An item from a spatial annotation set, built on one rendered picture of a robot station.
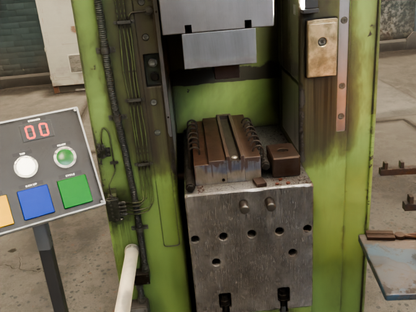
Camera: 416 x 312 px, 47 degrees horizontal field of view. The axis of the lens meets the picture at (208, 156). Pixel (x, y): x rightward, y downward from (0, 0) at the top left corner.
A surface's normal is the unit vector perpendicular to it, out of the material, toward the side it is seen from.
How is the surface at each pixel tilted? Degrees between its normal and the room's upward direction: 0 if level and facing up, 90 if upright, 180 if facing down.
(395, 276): 0
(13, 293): 0
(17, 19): 89
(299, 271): 90
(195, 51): 90
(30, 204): 60
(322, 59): 90
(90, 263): 0
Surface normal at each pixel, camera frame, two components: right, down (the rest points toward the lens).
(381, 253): -0.07, -0.92
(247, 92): 0.06, 0.38
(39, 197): 0.37, -0.20
